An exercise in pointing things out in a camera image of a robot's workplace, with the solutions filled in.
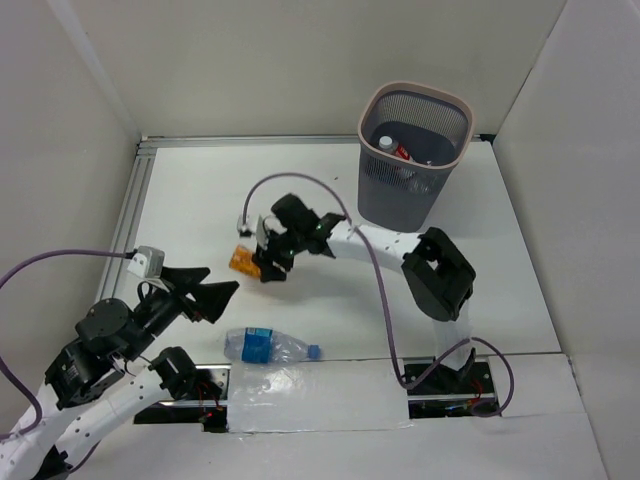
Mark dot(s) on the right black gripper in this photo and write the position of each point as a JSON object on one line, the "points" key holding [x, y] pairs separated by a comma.
{"points": [[264, 258]]}

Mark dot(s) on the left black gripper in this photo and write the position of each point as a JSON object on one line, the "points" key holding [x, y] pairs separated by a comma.
{"points": [[181, 295]]}

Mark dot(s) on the small orange juice bottle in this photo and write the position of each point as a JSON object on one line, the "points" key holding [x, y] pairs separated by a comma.
{"points": [[242, 261]]}

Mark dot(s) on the crushed bottle blue label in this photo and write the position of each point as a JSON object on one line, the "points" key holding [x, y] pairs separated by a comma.
{"points": [[265, 346]]}

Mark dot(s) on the blue label water bottle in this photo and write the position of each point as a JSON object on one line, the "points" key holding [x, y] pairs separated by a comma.
{"points": [[387, 144]]}

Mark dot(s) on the clear bottle green label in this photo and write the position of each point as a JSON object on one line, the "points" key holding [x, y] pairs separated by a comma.
{"points": [[416, 182]]}

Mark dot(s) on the red label water bottle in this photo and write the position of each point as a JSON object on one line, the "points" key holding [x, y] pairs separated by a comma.
{"points": [[402, 153]]}

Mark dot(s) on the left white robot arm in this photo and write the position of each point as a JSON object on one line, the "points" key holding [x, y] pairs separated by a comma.
{"points": [[85, 396]]}

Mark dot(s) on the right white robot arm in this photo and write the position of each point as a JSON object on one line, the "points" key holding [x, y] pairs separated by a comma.
{"points": [[439, 277]]}

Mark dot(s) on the grey mesh waste bin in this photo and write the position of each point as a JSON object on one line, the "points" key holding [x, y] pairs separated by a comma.
{"points": [[434, 126]]}

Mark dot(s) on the silver tape sheet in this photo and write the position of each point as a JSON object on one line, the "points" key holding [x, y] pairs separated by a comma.
{"points": [[327, 396]]}

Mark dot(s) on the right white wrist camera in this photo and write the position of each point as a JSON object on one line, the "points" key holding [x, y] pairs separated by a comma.
{"points": [[253, 227]]}

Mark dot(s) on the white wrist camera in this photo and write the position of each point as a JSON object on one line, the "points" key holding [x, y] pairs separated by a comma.
{"points": [[146, 263], [253, 227]]}

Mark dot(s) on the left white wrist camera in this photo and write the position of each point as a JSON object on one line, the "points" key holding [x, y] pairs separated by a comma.
{"points": [[146, 263]]}

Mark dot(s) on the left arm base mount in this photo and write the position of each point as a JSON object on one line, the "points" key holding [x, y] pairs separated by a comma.
{"points": [[205, 406]]}

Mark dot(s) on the aluminium frame rail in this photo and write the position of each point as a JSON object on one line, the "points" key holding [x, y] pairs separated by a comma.
{"points": [[134, 199]]}

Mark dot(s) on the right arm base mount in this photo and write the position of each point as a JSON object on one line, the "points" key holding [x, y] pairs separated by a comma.
{"points": [[446, 394]]}

